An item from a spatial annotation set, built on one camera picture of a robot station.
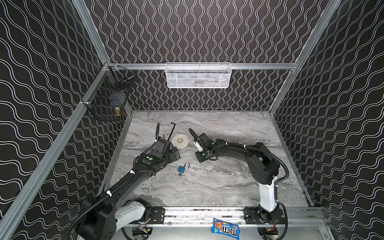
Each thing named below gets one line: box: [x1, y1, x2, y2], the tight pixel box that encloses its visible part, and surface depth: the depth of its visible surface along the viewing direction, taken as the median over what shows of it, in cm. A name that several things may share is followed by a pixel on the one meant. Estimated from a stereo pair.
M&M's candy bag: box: [212, 217, 241, 240], surface depth 72 cm
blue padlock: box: [177, 162, 190, 174], surface depth 92 cm
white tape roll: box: [171, 133, 189, 149], surface depth 105 cm
